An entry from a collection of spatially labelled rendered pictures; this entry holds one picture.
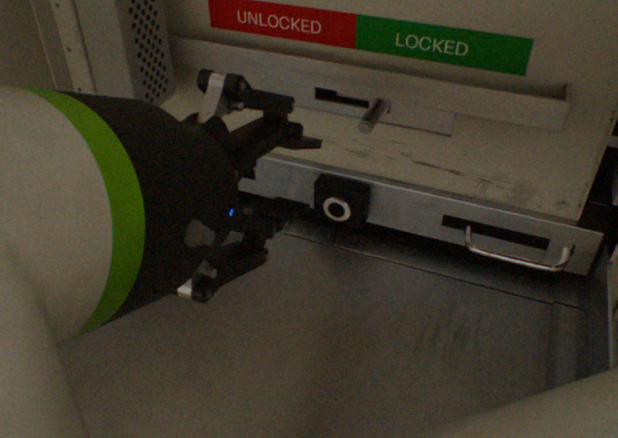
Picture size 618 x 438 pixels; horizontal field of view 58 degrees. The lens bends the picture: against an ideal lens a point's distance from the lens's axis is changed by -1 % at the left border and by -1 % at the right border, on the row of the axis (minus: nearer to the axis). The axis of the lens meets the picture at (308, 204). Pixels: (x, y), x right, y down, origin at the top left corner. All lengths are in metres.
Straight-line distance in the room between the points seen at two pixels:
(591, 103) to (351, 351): 0.31
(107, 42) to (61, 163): 0.40
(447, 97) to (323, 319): 0.25
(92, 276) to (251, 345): 0.39
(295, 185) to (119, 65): 0.24
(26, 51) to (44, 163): 0.56
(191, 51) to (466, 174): 0.31
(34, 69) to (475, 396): 0.59
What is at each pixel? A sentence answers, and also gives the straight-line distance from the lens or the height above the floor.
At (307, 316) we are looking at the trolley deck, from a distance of 0.58.
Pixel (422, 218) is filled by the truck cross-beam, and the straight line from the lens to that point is 0.64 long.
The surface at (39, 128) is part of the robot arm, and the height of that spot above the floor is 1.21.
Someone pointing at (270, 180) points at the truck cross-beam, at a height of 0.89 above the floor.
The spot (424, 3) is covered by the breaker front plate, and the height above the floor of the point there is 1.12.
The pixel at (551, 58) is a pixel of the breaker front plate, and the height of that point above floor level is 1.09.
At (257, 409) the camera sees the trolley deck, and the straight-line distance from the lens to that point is 0.52.
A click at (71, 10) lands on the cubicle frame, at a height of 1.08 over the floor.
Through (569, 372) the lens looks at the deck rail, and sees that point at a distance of 0.59.
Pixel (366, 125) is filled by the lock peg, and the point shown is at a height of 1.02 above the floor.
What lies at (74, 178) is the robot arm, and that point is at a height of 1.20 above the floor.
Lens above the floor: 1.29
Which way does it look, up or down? 38 degrees down
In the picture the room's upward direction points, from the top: straight up
